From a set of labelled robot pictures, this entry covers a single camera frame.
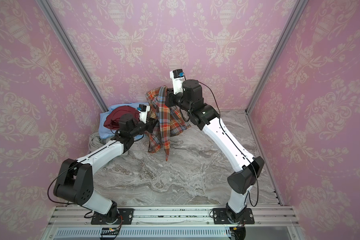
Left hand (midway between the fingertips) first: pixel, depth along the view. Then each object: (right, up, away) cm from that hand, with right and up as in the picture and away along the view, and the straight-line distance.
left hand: (159, 118), depth 82 cm
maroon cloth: (-34, -1, +16) cm, 38 cm away
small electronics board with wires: (-23, -56, -9) cm, 61 cm away
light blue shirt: (-38, -9, +15) cm, 42 cm away
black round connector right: (+40, -57, -9) cm, 70 cm away
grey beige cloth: (-43, -15, +13) cm, 47 cm away
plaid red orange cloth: (+7, -2, -11) cm, 13 cm away
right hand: (+5, +12, -16) cm, 20 cm away
